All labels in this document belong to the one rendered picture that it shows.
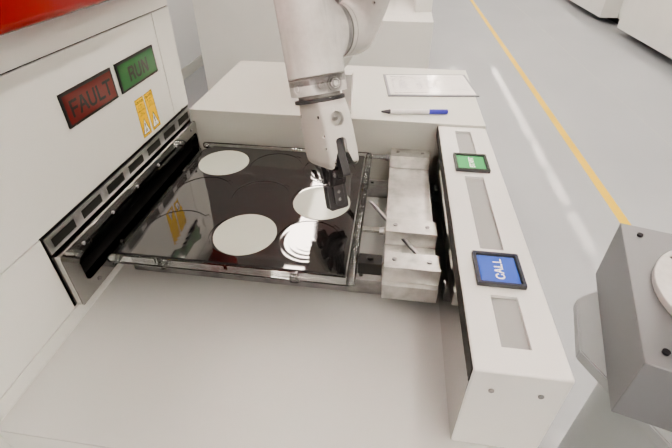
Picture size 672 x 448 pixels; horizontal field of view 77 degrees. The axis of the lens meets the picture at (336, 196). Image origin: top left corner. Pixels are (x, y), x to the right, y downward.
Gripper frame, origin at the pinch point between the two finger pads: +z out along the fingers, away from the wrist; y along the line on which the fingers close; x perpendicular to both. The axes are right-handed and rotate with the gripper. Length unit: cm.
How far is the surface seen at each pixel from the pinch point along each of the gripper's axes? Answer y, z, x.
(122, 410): -7.5, 16.4, 35.7
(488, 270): -23.6, 6.9, -8.2
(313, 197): 8.8, 1.9, 0.6
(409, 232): -7.0, 6.8, -8.3
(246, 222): 7.3, 2.4, 13.4
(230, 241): 4.1, 3.7, 17.0
